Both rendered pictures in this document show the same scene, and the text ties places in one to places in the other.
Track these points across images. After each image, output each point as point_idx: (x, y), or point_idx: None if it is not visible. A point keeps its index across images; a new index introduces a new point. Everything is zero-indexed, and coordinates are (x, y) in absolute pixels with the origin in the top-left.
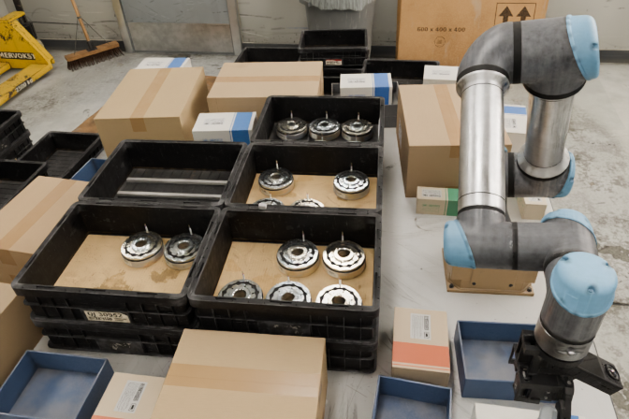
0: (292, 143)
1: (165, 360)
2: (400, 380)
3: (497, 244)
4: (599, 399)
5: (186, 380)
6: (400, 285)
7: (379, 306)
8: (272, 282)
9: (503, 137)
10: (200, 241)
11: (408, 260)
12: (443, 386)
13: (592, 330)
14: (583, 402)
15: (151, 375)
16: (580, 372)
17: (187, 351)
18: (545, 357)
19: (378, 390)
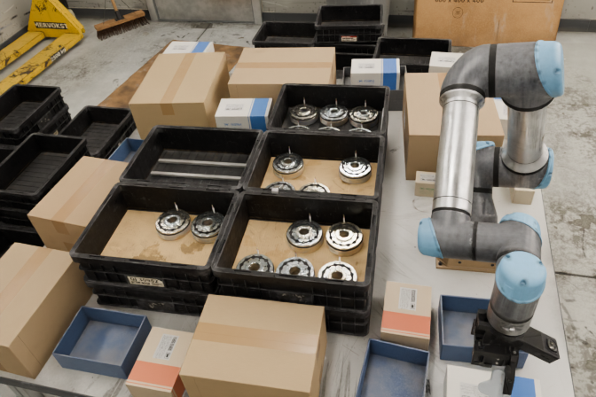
0: (303, 131)
1: (192, 318)
2: (387, 343)
3: (459, 240)
4: (559, 367)
5: (210, 336)
6: (395, 261)
7: (370, 282)
8: (282, 257)
9: (474, 147)
10: (222, 219)
11: (403, 238)
12: (422, 350)
13: (528, 313)
14: (545, 369)
15: (181, 330)
16: (523, 345)
17: (211, 312)
18: (493, 331)
19: (368, 350)
